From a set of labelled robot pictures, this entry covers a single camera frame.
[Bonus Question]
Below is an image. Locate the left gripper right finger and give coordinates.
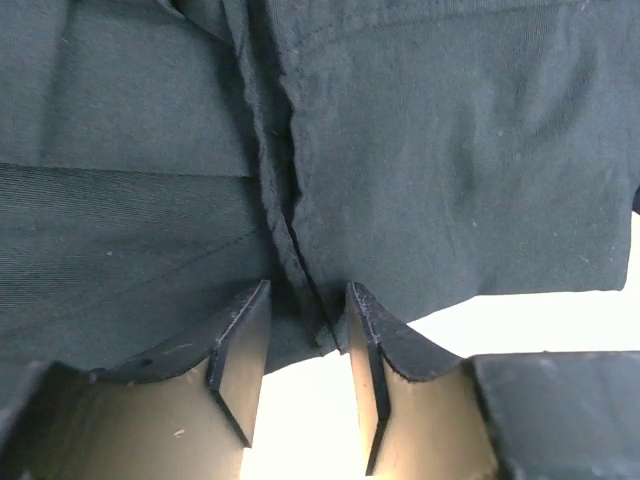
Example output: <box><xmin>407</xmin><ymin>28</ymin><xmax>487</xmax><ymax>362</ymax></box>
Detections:
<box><xmin>345</xmin><ymin>282</ymin><xmax>639</xmax><ymax>479</ymax></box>

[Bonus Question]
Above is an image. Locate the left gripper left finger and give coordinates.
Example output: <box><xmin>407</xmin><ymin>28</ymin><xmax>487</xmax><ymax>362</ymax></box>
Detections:
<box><xmin>1</xmin><ymin>281</ymin><xmax>271</xmax><ymax>480</ymax></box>

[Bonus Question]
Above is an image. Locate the black long sleeve shirt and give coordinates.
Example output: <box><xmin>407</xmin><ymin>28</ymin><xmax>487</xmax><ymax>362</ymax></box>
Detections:
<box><xmin>1</xmin><ymin>1</ymin><xmax>639</xmax><ymax>370</ymax></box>

